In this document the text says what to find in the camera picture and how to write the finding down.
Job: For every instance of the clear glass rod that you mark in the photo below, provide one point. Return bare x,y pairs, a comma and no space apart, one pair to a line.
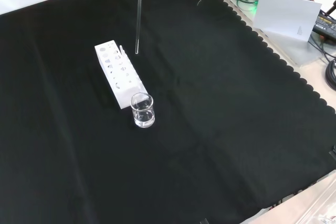
139,19

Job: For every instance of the clear plastic bag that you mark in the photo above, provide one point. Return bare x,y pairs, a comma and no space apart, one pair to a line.
320,205

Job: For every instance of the black bench cloth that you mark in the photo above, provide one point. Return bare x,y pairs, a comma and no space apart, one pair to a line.
210,116

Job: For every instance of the white test tube rack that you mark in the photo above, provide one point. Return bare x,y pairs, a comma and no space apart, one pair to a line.
115,77

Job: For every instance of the clear glass beaker with water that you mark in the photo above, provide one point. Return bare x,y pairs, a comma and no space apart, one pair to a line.
142,115

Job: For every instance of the grey metal base plate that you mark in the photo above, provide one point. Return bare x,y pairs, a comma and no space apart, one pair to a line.
288,51

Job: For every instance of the black power adapter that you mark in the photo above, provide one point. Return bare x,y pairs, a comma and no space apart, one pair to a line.
325,23

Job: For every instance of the pale board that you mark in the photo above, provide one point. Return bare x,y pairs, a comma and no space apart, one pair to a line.
286,14

